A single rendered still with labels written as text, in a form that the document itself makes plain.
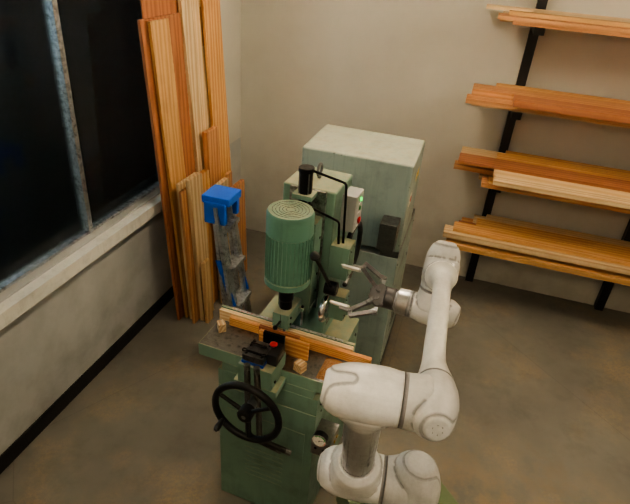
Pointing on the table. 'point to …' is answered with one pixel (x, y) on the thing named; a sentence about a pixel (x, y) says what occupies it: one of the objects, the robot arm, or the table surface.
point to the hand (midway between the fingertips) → (339, 284)
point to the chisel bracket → (286, 314)
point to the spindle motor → (288, 245)
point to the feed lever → (325, 277)
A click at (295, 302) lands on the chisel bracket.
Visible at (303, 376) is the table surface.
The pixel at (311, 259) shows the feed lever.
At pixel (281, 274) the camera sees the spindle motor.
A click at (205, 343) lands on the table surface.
